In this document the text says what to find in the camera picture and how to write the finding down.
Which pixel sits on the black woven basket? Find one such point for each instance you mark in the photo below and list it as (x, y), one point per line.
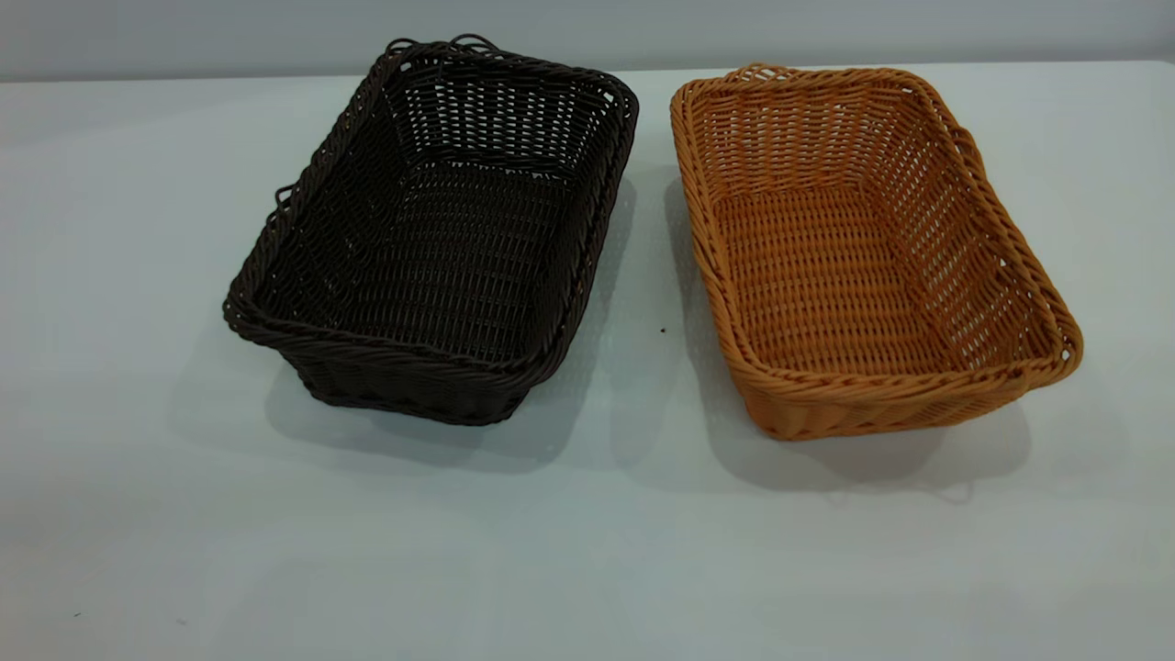
(441, 266)

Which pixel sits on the orange woven basket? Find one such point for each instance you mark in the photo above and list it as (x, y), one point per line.
(826, 275)

